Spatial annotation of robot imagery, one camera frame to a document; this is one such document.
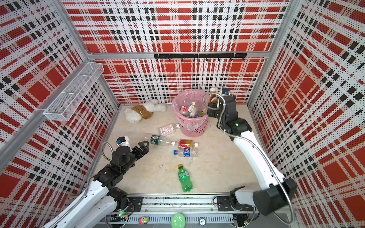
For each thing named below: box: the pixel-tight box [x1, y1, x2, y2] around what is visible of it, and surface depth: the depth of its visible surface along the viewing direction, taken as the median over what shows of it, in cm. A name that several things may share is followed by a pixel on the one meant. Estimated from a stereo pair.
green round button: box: [171, 213, 186, 228], surface depth 67 cm
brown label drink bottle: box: [209, 87, 219, 104], surface depth 74 cm
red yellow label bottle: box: [178, 139, 199, 149], surface depth 93 cm
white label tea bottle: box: [187, 101, 196, 113], surface depth 91 cm
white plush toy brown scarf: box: [124, 98, 167, 124], surface depth 108 cm
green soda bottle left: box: [177, 163, 194, 193], surface depth 80 cm
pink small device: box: [138, 216, 149, 226], surface depth 69 cm
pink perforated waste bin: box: [171, 89, 210, 138], surface depth 93 cm
